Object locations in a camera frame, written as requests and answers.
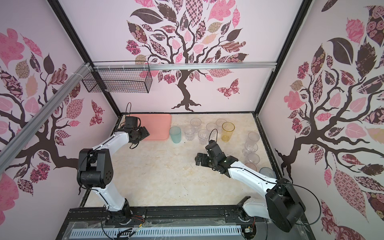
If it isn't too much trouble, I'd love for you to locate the pink plastic tray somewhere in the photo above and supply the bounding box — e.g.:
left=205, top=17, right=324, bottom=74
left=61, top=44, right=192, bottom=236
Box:
left=133, top=114, right=172, bottom=141

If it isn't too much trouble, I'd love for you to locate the yellow plastic cup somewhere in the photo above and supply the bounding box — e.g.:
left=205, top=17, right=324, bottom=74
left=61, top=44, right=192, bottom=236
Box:
left=221, top=122, right=235, bottom=143

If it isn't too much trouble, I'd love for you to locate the green textured plastic cup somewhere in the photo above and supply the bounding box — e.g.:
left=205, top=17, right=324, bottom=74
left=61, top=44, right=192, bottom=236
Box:
left=169, top=126, right=182, bottom=144

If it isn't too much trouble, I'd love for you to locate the blue plastic cup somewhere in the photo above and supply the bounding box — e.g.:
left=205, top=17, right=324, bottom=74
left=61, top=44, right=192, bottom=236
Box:
left=259, top=167, right=277, bottom=179

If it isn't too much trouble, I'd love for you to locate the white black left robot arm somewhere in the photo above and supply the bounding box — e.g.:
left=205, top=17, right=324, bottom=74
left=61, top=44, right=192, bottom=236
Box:
left=77, top=116, right=150, bottom=216

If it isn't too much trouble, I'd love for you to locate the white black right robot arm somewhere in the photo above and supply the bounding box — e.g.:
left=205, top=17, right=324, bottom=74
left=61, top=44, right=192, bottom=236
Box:
left=195, top=140, right=306, bottom=233

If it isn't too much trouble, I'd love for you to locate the clear cup front middle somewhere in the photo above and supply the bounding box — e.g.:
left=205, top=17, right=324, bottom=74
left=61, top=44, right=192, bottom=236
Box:
left=198, top=129, right=210, bottom=146

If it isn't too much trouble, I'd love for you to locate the clear cup back middle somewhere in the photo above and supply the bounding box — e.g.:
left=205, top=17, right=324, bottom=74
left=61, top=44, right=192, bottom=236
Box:
left=206, top=123, right=219, bottom=134

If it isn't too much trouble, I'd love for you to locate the pink faceted plastic cup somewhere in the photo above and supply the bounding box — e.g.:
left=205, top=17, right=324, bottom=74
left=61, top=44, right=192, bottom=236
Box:
left=245, top=162, right=258, bottom=172

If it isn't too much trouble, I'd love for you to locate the clear ribbed cup right row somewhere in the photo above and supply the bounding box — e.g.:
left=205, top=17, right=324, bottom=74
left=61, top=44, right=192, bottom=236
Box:
left=243, top=141, right=259, bottom=156

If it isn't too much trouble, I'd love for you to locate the clear cup back right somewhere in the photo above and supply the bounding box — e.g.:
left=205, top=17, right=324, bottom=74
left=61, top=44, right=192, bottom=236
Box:
left=216, top=119, right=227, bottom=133

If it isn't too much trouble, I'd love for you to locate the clear small cup right row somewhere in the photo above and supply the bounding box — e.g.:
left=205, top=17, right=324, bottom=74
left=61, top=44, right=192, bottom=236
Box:
left=247, top=153, right=261, bottom=165

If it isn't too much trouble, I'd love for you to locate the clear cup front left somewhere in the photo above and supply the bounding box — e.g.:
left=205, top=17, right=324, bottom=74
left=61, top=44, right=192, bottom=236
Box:
left=184, top=126, right=196, bottom=141

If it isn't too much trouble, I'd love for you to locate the clear cup back left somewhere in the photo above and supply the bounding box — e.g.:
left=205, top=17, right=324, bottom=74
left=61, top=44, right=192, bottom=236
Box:
left=190, top=118, right=202, bottom=131

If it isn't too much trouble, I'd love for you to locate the clear dotted cup right row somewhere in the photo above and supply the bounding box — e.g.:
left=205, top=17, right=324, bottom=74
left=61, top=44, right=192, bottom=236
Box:
left=247, top=132, right=261, bottom=145

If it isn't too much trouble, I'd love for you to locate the black wire basket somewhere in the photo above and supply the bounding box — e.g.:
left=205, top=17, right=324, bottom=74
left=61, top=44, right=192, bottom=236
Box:
left=82, top=60, right=153, bottom=94

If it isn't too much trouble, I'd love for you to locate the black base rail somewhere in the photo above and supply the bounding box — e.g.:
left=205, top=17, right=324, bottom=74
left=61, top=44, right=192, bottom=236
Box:
left=64, top=205, right=301, bottom=226

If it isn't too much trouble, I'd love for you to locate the white slotted cable duct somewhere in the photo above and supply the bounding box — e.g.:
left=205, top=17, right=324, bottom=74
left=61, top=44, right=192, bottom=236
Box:
left=66, top=226, right=244, bottom=240

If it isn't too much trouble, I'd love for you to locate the aluminium rail back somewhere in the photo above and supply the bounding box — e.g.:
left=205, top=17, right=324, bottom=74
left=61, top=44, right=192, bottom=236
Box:
left=93, top=62, right=277, bottom=71

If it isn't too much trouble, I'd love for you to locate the aluminium rail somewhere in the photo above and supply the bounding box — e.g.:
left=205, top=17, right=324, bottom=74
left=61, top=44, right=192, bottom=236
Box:
left=93, top=62, right=277, bottom=71
left=1, top=63, right=91, bottom=173

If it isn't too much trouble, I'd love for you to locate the aluminium rail left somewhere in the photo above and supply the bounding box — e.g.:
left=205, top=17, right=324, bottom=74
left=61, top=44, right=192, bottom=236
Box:
left=1, top=63, right=91, bottom=173

